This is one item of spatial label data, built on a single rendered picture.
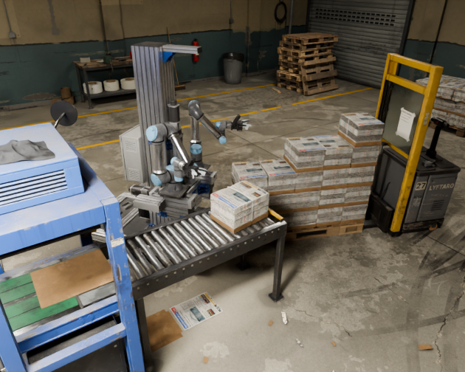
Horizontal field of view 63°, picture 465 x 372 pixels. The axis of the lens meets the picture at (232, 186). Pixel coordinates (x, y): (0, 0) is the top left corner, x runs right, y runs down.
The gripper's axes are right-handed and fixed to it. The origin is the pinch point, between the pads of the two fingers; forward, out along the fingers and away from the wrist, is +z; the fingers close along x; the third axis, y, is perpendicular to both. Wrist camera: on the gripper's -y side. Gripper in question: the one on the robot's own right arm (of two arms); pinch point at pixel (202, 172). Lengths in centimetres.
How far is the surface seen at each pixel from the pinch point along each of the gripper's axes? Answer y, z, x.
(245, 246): 48, 41, -13
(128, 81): 41, -590, -292
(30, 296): 61, -12, 122
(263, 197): 18, 31, -38
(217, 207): 27.7, 9.1, -10.3
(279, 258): 71, 47, -52
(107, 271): 55, 1, 79
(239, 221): 33.0, 29.3, -15.2
